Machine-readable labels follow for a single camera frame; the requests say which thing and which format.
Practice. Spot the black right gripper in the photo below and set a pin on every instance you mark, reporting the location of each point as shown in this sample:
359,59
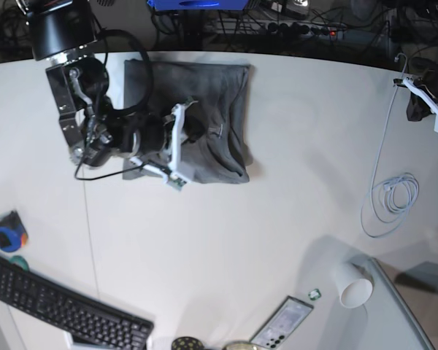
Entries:
158,132

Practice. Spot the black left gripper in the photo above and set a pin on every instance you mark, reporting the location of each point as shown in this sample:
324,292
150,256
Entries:
417,108

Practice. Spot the grey t-shirt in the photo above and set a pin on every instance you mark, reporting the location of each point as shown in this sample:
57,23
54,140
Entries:
220,155

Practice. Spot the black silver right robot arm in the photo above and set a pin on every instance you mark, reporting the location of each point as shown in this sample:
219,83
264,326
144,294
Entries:
93,128

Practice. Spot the black power strip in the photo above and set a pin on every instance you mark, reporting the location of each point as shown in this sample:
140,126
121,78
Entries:
292,30

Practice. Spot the blue black tape measure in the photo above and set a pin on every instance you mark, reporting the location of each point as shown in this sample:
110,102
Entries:
13,235

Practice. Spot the green tape roll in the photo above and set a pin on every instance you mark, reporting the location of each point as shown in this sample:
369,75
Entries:
20,262

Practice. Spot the white paper cup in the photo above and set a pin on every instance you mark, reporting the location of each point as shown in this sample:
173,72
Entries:
353,288

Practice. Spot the black computer keyboard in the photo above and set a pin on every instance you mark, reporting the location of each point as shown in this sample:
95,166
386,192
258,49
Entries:
70,311

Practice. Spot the small green white packet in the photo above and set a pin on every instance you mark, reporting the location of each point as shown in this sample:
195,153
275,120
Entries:
314,294

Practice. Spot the black dotted round lid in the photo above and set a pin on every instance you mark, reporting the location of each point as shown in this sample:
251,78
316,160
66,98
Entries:
187,343

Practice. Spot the glass side table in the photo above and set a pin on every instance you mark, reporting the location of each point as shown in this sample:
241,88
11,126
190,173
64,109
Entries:
402,312

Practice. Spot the smartphone with clear case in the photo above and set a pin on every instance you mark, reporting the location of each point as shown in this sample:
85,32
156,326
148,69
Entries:
282,323

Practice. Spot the olive round container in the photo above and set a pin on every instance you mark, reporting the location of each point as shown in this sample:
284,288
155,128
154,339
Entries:
240,345

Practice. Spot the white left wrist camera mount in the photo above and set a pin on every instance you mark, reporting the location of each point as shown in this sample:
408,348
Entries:
430,102

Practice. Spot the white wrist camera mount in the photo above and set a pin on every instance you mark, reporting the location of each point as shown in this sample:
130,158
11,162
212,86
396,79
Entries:
176,173
430,102

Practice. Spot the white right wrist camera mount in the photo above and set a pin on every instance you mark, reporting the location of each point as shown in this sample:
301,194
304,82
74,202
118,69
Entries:
176,173

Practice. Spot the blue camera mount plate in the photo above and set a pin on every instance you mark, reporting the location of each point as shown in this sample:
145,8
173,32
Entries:
166,5

